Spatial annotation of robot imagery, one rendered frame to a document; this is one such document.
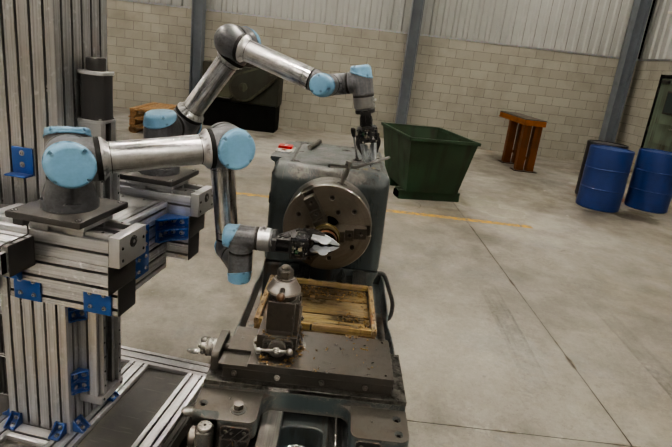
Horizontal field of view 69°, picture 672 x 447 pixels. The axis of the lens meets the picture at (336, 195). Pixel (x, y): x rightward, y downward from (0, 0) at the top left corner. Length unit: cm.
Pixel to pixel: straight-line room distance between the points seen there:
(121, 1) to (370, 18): 565
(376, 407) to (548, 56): 1159
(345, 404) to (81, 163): 85
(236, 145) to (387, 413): 79
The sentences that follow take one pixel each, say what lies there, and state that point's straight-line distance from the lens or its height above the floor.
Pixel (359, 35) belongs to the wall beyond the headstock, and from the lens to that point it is 1162.
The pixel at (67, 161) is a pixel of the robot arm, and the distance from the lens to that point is 135.
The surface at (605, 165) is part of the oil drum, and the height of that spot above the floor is 66.
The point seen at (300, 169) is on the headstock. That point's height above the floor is 124.
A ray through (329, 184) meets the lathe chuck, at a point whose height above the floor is 124.
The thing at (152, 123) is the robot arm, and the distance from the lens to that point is 190.
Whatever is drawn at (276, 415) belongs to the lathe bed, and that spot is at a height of 87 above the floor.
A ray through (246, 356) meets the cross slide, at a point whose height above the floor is 96.
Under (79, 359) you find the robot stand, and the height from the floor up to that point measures 51.
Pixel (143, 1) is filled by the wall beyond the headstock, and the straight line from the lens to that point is 1257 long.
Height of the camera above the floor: 165
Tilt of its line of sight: 15 degrees down
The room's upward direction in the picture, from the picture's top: 7 degrees clockwise
